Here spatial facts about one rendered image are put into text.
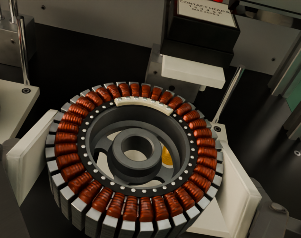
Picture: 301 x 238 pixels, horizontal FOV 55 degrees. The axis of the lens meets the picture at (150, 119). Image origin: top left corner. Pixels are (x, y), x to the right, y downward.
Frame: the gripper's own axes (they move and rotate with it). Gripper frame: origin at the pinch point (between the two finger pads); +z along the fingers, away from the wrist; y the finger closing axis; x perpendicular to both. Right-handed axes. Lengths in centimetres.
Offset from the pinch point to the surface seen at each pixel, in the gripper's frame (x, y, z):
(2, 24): 4.2, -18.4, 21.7
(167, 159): -4.9, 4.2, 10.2
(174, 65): 5.0, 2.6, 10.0
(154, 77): 1.5, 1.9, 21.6
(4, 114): -4.2, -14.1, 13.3
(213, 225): -8.3, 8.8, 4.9
